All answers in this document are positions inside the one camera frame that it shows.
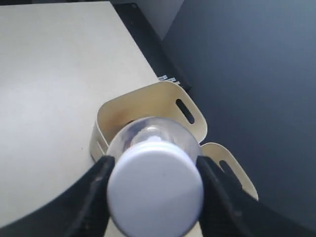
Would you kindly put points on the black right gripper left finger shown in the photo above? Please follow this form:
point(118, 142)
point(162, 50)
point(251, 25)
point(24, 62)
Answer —
point(80, 211)

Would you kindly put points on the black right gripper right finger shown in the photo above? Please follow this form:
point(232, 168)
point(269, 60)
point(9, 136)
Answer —
point(229, 211)

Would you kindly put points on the clear plastic bottle white cap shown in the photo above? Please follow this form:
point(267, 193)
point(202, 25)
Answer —
point(155, 189)

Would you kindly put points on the middle cream plastic bin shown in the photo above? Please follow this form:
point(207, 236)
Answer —
point(218, 153)

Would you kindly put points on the cream plastic bin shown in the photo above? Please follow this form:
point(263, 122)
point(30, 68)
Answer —
point(218, 153)
point(162, 99)

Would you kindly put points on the left cream plastic bin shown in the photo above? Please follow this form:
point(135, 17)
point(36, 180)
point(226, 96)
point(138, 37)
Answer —
point(162, 99)

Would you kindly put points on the black table edge rail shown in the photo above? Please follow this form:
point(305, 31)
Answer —
point(149, 43)

